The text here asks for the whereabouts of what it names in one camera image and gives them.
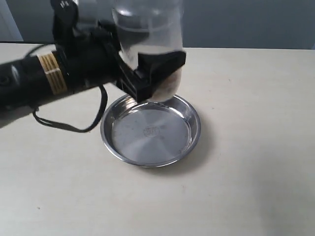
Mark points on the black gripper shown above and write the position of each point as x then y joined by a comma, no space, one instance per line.
91,59

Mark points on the clear plastic bottle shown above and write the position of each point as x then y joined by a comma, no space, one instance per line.
147,27

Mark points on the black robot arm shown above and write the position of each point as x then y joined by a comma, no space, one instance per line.
37,80

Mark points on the round steel tray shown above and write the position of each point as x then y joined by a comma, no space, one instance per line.
150,134

